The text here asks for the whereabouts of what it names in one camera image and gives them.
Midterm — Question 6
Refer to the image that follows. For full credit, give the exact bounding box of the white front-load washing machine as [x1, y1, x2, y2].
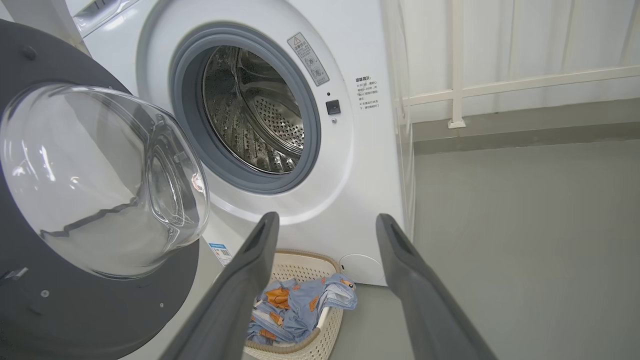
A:
[65, 0, 416, 288]

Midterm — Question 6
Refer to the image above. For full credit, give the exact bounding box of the steel perforated washer drum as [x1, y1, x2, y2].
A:
[202, 46, 305, 174]

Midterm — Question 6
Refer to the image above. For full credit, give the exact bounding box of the grey warning sticker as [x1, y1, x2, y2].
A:
[287, 32, 330, 87]

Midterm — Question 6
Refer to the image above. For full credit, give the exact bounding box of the black round glass washer door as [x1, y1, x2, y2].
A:
[0, 19, 211, 360]

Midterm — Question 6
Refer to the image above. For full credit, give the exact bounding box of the blue garment with orange patch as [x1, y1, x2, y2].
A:
[246, 278, 301, 346]

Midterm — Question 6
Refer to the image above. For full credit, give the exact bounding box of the white detergent drawer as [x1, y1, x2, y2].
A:
[72, 0, 141, 37]

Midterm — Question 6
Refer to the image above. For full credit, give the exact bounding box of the grey rubber door gasket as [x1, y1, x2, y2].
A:
[169, 22, 322, 195]

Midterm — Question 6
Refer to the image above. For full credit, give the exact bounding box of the white metal railing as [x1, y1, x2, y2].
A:
[397, 0, 640, 129]

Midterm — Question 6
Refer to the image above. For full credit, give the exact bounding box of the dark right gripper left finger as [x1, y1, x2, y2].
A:
[160, 211, 280, 360]

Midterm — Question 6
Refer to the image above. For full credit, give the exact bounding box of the blue energy label sticker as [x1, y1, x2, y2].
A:
[209, 243, 233, 267]

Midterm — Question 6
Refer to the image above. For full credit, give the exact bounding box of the blue garment with bear print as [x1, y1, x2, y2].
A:
[282, 272, 358, 343]

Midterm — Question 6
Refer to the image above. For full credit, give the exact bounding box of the round white filter cover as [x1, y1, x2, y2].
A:
[340, 254, 387, 287]

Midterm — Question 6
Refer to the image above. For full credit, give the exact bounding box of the cream perforated laundry basket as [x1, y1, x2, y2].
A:
[243, 249, 346, 360]

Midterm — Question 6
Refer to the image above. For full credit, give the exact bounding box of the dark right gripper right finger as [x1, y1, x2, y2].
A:
[376, 213, 498, 360]

